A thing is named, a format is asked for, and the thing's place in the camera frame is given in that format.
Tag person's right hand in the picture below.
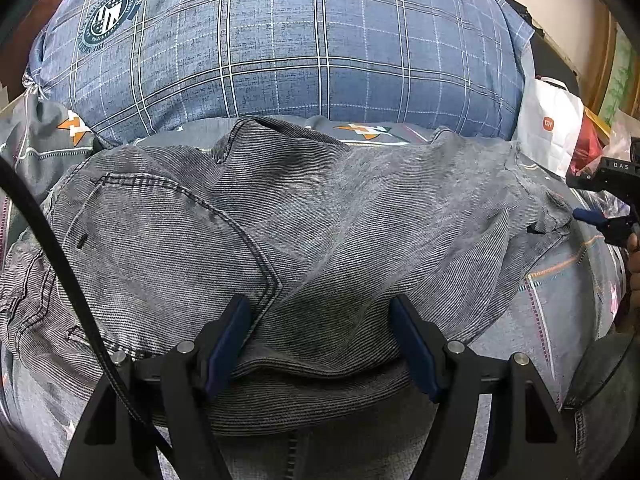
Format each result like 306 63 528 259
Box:
627 233 640 309

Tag grey patterned bed sheet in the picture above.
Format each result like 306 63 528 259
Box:
0 91 626 480

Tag brown wooden headboard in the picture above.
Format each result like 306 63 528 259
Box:
0 0 63 101

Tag black cable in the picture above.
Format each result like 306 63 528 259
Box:
0 156 177 466

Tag blue plaid pillow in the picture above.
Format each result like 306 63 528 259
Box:
24 0 534 144

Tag white paper shopping bag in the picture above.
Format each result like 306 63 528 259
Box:
514 77 584 178

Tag grey denim pants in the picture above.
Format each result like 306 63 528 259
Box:
0 115 574 436

